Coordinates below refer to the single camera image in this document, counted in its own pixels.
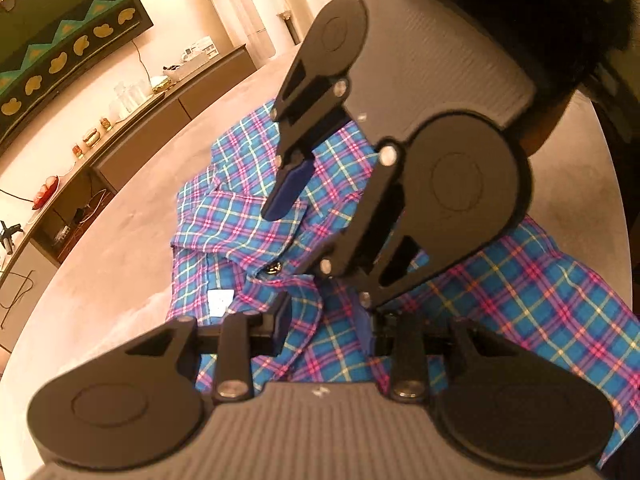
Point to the wall-mounted television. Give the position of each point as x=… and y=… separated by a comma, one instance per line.
x=60, y=35

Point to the blue pink plaid shirt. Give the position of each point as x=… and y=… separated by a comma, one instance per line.
x=240, y=220

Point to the gold-topped floor stand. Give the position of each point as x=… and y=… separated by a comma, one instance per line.
x=291, y=27

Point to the red fruit plate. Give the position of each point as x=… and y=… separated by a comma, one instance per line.
x=46, y=192

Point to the long grey sideboard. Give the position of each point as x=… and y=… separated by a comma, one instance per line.
x=150, y=120

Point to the group of clear glasses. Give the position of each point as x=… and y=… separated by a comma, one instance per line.
x=129, y=97

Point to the black gadget on stand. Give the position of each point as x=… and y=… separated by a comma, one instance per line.
x=9, y=235

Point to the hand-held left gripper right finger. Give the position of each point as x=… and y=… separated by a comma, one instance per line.
x=365, y=332

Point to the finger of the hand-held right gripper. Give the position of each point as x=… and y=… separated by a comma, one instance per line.
x=291, y=182
x=370, y=225

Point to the cream curtain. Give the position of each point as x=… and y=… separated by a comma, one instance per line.
x=240, y=5

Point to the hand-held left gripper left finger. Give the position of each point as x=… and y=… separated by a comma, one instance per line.
x=281, y=322

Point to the gold bowl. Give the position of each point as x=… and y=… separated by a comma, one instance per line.
x=159, y=84

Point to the wide gold ornament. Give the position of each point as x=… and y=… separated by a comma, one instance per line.
x=90, y=138

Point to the white box on sideboard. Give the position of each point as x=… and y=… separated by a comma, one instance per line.
x=192, y=57

